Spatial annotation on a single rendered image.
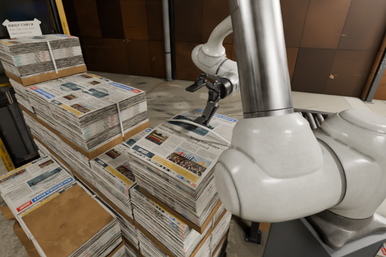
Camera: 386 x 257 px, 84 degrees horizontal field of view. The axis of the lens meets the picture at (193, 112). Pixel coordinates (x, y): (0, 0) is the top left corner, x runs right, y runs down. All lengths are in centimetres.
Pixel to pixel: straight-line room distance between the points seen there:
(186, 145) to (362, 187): 45
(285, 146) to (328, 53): 400
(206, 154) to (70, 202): 83
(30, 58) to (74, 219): 90
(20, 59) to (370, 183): 154
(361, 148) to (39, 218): 125
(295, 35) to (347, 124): 375
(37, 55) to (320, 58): 397
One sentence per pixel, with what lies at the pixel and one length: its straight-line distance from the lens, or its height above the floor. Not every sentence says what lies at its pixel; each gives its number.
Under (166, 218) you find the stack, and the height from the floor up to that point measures 82.
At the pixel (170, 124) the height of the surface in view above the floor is 108.
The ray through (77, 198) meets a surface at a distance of 130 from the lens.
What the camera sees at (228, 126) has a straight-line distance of 81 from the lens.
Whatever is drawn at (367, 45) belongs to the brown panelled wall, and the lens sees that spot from 450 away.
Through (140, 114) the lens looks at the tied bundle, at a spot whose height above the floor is 94.
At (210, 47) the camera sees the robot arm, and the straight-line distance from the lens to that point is 93.
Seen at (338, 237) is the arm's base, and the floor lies 102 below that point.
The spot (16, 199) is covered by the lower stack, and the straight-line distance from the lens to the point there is 146.
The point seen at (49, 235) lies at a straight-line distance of 121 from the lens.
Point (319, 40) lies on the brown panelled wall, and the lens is 430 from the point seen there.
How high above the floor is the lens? 148
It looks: 27 degrees down
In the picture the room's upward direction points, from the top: straight up
